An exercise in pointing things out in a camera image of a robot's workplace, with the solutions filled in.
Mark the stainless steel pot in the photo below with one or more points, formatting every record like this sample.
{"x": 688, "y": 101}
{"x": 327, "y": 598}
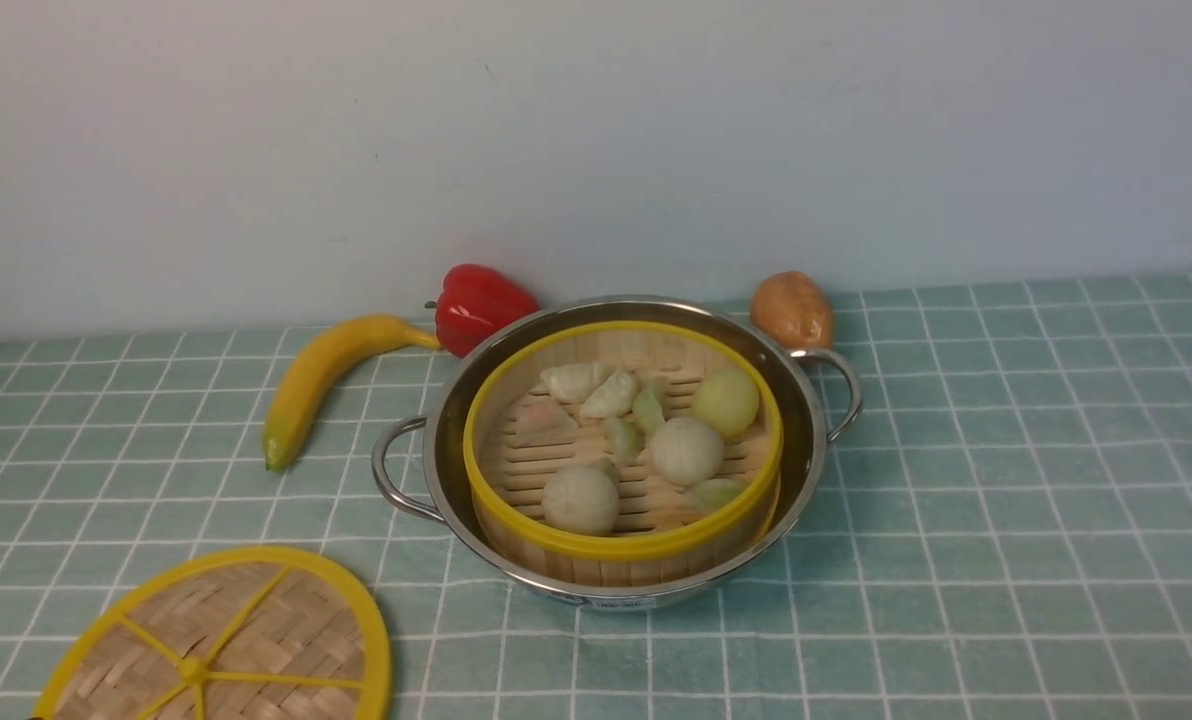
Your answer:
{"x": 419, "y": 463}

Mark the yellow round bun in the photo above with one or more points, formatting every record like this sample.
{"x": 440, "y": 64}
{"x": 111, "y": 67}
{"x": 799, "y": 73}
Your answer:
{"x": 728, "y": 400}

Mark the green dumpling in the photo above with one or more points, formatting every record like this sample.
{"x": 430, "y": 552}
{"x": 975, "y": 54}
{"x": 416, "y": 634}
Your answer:
{"x": 649, "y": 405}
{"x": 714, "y": 494}
{"x": 625, "y": 440}

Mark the white dumpling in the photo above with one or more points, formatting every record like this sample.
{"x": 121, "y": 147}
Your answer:
{"x": 615, "y": 397}
{"x": 574, "y": 383}

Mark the yellow rimmed bamboo steamer lid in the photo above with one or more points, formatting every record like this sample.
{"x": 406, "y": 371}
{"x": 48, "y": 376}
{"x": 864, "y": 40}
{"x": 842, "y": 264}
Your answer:
{"x": 263, "y": 632}

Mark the green checkered tablecloth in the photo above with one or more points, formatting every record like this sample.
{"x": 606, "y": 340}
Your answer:
{"x": 1005, "y": 533}

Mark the yellow banana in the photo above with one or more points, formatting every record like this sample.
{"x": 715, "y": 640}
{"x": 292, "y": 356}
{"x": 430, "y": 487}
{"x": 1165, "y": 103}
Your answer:
{"x": 299, "y": 395}

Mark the pink dumpling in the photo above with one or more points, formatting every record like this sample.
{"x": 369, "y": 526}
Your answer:
{"x": 542, "y": 421}

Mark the yellow rimmed bamboo steamer basket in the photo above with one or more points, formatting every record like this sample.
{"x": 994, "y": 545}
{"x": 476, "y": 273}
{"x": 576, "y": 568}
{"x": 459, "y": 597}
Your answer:
{"x": 658, "y": 537}

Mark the red bell pepper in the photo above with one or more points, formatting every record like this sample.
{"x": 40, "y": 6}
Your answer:
{"x": 474, "y": 303}

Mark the brown potato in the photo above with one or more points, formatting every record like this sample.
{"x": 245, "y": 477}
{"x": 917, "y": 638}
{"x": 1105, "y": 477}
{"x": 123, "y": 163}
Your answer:
{"x": 793, "y": 310}

